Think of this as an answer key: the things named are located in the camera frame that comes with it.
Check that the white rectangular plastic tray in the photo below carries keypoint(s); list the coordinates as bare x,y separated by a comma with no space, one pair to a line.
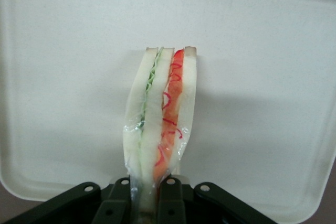
262,77

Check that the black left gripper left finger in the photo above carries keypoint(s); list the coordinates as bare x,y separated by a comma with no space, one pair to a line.
78,205

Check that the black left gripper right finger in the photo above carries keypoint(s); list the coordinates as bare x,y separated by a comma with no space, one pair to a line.
199,205

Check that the plastic-wrapped triangle sandwich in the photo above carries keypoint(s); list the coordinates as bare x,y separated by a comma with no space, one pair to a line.
162,119

